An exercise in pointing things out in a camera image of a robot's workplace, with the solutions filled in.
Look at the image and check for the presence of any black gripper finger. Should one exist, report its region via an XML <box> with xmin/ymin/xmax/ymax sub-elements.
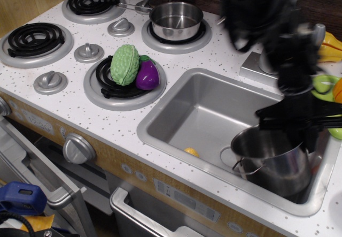
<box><xmin>302</xmin><ymin>129</ymin><xmax>320</xmax><ymax>154</ymax></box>

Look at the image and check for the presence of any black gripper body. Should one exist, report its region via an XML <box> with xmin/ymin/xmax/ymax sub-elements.
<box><xmin>255</xmin><ymin>92</ymin><xmax>341</xmax><ymax>131</ymax></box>

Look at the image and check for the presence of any large steel pot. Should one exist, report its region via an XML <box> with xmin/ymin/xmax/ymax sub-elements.
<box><xmin>230</xmin><ymin>126</ymin><xmax>312</xmax><ymax>197</ymax></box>

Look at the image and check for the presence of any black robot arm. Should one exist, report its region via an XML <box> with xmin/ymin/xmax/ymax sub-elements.
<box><xmin>221</xmin><ymin>0</ymin><xmax>341</xmax><ymax>152</ymax></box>

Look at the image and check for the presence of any grey toy sink basin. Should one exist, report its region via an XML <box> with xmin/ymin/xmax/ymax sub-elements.
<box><xmin>137</xmin><ymin>68</ymin><xmax>340</xmax><ymax>216</ymax></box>

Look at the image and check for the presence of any green cutting board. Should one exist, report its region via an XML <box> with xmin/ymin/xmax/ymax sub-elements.
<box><xmin>309</xmin><ymin>74</ymin><xmax>342</xmax><ymax>140</ymax></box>

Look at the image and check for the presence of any orange toy fruit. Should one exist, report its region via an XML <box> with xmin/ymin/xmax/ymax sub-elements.
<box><xmin>332</xmin><ymin>78</ymin><xmax>342</xmax><ymax>104</ymax></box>

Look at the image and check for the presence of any silver toy faucet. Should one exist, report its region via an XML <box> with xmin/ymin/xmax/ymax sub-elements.
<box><xmin>239</xmin><ymin>24</ymin><xmax>325</xmax><ymax>85</ymax></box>

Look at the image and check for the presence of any yellow toy pepper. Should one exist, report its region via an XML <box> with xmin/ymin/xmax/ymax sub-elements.
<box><xmin>318</xmin><ymin>32</ymin><xmax>342</xmax><ymax>62</ymax></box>

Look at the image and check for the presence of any yellow toy corn piece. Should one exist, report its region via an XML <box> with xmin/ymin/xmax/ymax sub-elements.
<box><xmin>184</xmin><ymin>147</ymin><xmax>199</xmax><ymax>157</ymax></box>

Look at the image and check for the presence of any back right burner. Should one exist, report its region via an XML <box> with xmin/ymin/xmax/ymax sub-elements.
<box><xmin>141</xmin><ymin>19</ymin><xmax>213</xmax><ymax>55</ymax></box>

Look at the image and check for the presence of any burner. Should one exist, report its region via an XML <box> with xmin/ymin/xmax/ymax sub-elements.
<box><xmin>141</xmin><ymin>19</ymin><xmax>213</xmax><ymax>55</ymax></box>
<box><xmin>62</xmin><ymin>0</ymin><xmax>125</xmax><ymax>25</ymax></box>
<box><xmin>83</xmin><ymin>56</ymin><xmax>166</xmax><ymax>111</ymax></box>
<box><xmin>1</xmin><ymin>22</ymin><xmax>73</xmax><ymax>68</ymax></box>

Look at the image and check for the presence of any small steel saucepan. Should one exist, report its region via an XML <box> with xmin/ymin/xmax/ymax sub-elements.
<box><xmin>118</xmin><ymin>2</ymin><xmax>204</xmax><ymax>41</ymax></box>

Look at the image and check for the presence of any purple toy eggplant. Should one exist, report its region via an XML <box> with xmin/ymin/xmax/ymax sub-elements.
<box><xmin>135</xmin><ymin>55</ymin><xmax>160</xmax><ymax>90</ymax></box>

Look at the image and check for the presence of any green toy bitter melon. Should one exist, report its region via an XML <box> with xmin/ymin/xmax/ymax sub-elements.
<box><xmin>110</xmin><ymin>44</ymin><xmax>139</xmax><ymax>86</ymax></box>

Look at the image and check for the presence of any silver dishwasher door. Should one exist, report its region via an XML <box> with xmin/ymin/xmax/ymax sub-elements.
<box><xmin>109</xmin><ymin>186</ymin><xmax>204</xmax><ymax>237</ymax></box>

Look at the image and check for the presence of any silver stove knob rear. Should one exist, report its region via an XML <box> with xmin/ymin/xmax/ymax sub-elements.
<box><xmin>134</xmin><ymin>0</ymin><xmax>152</xmax><ymax>14</ymax></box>

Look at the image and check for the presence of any silver stove knob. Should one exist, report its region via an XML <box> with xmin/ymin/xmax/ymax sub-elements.
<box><xmin>107</xmin><ymin>18</ymin><xmax>135</xmax><ymax>37</ymax></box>
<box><xmin>33</xmin><ymin>71</ymin><xmax>68</xmax><ymax>95</ymax></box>
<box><xmin>74</xmin><ymin>43</ymin><xmax>104</xmax><ymax>63</ymax></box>
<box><xmin>134</xmin><ymin>0</ymin><xmax>152</xmax><ymax>14</ymax></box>

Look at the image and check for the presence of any silver stove knob back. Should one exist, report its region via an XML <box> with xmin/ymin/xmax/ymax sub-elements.
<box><xmin>107</xmin><ymin>18</ymin><xmax>135</xmax><ymax>37</ymax></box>

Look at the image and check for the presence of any front centre burner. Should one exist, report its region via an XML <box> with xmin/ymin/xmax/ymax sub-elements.
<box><xmin>83</xmin><ymin>56</ymin><xmax>166</xmax><ymax>111</ymax></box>

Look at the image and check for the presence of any silver stove knob middle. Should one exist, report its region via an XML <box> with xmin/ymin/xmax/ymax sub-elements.
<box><xmin>74</xmin><ymin>43</ymin><xmax>104</xmax><ymax>63</ymax></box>

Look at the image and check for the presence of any large silver oven knob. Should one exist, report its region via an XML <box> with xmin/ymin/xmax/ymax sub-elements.
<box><xmin>63</xmin><ymin>133</ymin><xmax>96</xmax><ymax>165</ymax></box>

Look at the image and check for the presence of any back left burner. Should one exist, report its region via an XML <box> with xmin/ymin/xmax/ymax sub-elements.
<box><xmin>62</xmin><ymin>0</ymin><xmax>125</xmax><ymax>25</ymax></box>

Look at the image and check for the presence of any silver stove knob front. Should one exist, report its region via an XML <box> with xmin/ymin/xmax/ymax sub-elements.
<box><xmin>33</xmin><ymin>71</ymin><xmax>68</xmax><ymax>95</ymax></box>

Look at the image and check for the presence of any yellow cloth bottom left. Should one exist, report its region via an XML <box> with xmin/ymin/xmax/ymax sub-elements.
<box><xmin>24</xmin><ymin>215</ymin><xmax>55</xmax><ymax>232</ymax></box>

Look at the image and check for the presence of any silver knob left edge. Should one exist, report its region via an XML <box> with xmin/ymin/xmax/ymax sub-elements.
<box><xmin>0</xmin><ymin>97</ymin><xmax>12</xmax><ymax>117</ymax></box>

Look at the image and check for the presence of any grey oven door handle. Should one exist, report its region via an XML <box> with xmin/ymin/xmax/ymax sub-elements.
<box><xmin>1</xmin><ymin>117</ymin><xmax>87</xmax><ymax>212</ymax></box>

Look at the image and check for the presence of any black cable bottom left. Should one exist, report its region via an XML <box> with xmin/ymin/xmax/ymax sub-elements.
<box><xmin>0</xmin><ymin>211</ymin><xmax>33</xmax><ymax>233</ymax></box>

